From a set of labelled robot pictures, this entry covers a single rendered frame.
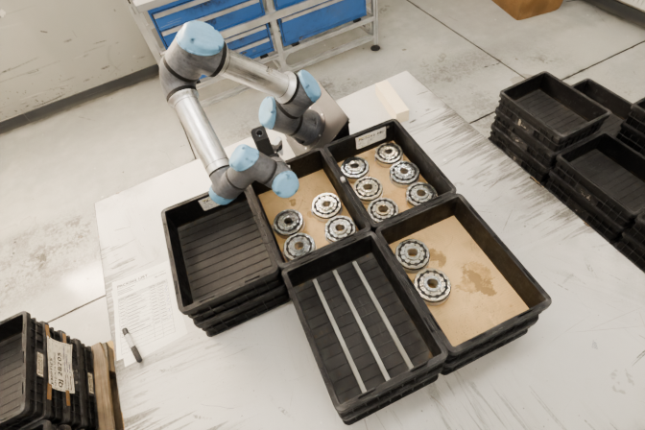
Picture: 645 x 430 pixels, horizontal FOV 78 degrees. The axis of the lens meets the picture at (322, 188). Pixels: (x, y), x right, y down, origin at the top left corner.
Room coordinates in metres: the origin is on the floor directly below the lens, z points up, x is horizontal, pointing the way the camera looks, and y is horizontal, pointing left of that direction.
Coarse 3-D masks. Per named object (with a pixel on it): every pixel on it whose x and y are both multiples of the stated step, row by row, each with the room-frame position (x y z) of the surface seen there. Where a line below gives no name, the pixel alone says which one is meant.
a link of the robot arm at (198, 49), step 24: (192, 24) 1.10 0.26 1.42; (168, 48) 1.10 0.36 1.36; (192, 48) 1.04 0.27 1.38; (216, 48) 1.05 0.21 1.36; (192, 72) 1.04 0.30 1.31; (216, 72) 1.06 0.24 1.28; (240, 72) 1.09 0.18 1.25; (264, 72) 1.13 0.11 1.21; (288, 72) 1.21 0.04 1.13; (288, 96) 1.13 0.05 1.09; (312, 96) 1.14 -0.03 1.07
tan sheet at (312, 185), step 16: (320, 176) 0.97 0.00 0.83; (272, 192) 0.94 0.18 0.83; (304, 192) 0.91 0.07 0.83; (320, 192) 0.89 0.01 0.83; (336, 192) 0.88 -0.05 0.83; (272, 208) 0.86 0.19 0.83; (288, 208) 0.85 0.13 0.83; (304, 208) 0.83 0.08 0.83; (272, 224) 0.80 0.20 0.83; (320, 224) 0.76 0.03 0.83; (320, 240) 0.69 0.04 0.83
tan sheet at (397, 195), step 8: (368, 152) 1.04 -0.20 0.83; (368, 160) 1.00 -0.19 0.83; (408, 160) 0.96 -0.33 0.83; (376, 168) 0.95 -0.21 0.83; (384, 168) 0.94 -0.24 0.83; (376, 176) 0.91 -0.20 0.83; (384, 176) 0.91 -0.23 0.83; (352, 184) 0.90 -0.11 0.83; (384, 184) 0.87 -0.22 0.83; (392, 184) 0.86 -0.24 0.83; (384, 192) 0.83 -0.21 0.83; (392, 192) 0.83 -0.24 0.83; (400, 192) 0.82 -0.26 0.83; (400, 200) 0.79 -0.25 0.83; (400, 208) 0.75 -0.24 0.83; (408, 208) 0.75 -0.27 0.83
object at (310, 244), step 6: (294, 234) 0.72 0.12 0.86; (300, 234) 0.71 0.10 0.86; (306, 234) 0.71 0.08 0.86; (288, 240) 0.70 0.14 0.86; (294, 240) 0.69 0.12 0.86; (306, 240) 0.68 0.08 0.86; (312, 240) 0.68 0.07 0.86; (288, 246) 0.68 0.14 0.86; (306, 246) 0.66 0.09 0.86; (312, 246) 0.66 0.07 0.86; (288, 252) 0.65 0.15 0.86; (294, 252) 0.65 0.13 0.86; (300, 252) 0.64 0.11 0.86; (306, 252) 0.64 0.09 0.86; (294, 258) 0.63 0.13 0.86
